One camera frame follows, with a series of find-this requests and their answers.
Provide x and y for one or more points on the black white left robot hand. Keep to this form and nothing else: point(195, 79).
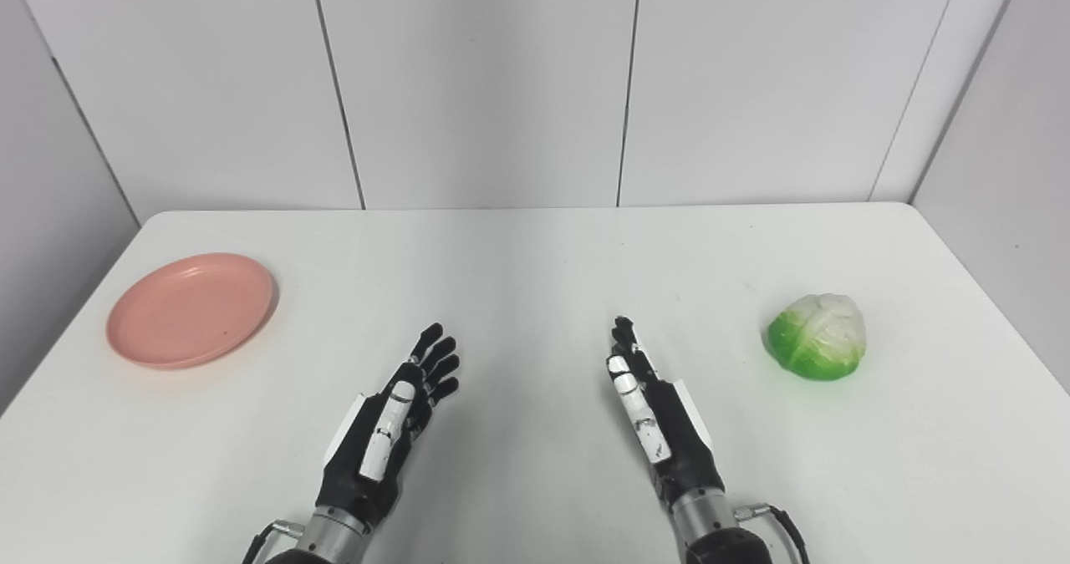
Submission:
point(376, 464)

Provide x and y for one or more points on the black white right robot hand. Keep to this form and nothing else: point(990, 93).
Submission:
point(681, 447)

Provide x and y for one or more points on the green white toy cabbage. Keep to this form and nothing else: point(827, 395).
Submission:
point(817, 338)

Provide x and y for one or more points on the pink round plate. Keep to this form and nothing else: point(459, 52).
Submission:
point(191, 309)

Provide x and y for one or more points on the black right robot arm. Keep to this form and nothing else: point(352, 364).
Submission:
point(719, 539)

